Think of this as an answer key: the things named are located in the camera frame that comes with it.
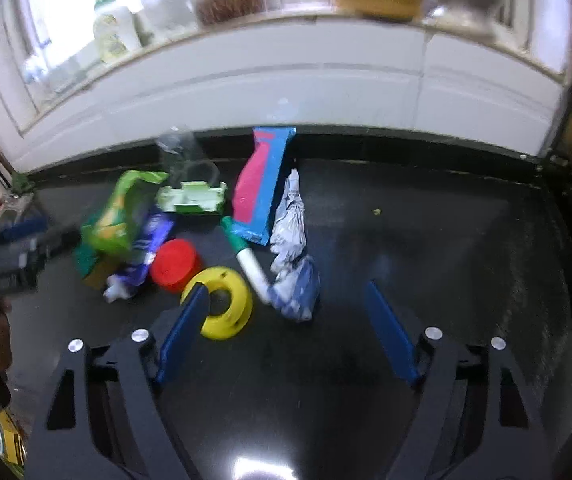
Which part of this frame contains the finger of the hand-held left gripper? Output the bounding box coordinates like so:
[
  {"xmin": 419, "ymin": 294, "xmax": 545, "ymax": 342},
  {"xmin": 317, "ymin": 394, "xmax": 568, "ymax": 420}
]
[
  {"xmin": 33, "ymin": 224, "xmax": 83, "ymax": 261},
  {"xmin": 0, "ymin": 214, "xmax": 51, "ymax": 243}
]

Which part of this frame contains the green and white marker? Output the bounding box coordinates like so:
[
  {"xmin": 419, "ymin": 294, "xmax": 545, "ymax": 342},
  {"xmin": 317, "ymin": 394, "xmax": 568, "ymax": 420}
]
[{"xmin": 220, "ymin": 216, "xmax": 273, "ymax": 306}]

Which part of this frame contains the white blue wrapper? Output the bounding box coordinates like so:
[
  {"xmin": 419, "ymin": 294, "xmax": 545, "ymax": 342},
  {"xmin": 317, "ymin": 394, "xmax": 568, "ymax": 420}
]
[{"xmin": 267, "ymin": 168, "xmax": 323, "ymax": 323}]

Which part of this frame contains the white and green pack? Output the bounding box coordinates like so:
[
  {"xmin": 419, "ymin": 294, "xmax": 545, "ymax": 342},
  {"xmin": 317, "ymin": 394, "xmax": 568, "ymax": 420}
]
[{"xmin": 157, "ymin": 181, "xmax": 229, "ymax": 217}]

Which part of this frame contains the yellow and black box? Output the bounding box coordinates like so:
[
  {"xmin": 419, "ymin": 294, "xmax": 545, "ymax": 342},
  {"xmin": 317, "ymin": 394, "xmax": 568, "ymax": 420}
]
[{"xmin": 0, "ymin": 406, "xmax": 28, "ymax": 479}]

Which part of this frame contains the pink and blue wrapper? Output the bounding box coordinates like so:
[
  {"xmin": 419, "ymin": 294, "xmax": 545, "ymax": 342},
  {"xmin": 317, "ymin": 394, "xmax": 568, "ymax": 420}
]
[{"xmin": 230, "ymin": 126, "xmax": 298, "ymax": 247}]

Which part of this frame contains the clear plastic cup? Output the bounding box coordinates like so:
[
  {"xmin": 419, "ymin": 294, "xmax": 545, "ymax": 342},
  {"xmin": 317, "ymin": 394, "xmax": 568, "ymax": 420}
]
[{"xmin": 157, "ymin": 129, "xmax": 218, "ymax": 192}]

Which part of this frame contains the green dish soap bottle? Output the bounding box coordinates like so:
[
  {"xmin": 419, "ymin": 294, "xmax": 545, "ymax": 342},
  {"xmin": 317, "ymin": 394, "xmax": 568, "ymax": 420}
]
[{"xmin": 90, "ymin": 0, "xmax": 139, "ymax": 65}]

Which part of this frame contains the yellow tape ring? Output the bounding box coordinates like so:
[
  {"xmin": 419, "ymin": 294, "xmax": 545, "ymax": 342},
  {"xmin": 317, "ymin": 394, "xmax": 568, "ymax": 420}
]
[{"xmin": 181, "ymin": 266, "xmax": 255, "ymax": 342}]

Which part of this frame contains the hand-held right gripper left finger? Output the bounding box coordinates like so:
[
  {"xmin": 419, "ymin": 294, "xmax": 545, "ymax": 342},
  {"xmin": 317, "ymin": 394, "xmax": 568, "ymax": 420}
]
[{"xmin": 26, "ymin": 285, "xmax": 212, "ymax": 480}]

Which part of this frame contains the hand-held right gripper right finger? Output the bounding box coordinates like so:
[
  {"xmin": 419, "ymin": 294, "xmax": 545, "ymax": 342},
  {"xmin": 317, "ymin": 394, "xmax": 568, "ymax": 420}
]
[{"xmin": 364, "ymin": 281, "xmax": 557, "ymax": 480}]

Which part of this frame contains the green and yellow box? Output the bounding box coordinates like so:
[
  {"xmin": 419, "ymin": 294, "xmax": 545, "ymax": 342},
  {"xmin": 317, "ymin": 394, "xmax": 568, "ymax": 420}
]
[{"xmin": 74, "ymin": 242, "xmax": 119, "ymax": 290}]

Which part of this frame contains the purple blue wrapper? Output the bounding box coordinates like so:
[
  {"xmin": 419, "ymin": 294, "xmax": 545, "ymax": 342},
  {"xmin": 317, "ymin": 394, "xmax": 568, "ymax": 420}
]
[{"xmin": 103, "ymin": 211, "xmax": 176, "ymax": 305}]

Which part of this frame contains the green snack bag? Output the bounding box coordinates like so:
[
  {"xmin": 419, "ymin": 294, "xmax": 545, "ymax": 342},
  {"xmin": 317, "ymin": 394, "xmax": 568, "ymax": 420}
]
[{"xmin": 80, "ymin": 169, "xmax": 171, "ymax": 257}]

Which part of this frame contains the red plastic cap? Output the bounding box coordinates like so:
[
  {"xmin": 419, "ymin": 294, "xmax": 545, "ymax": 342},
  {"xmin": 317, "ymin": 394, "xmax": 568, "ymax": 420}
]
[{"xmin": 149, "ymin": 239, "xmax": 205, "ymax": 294}]

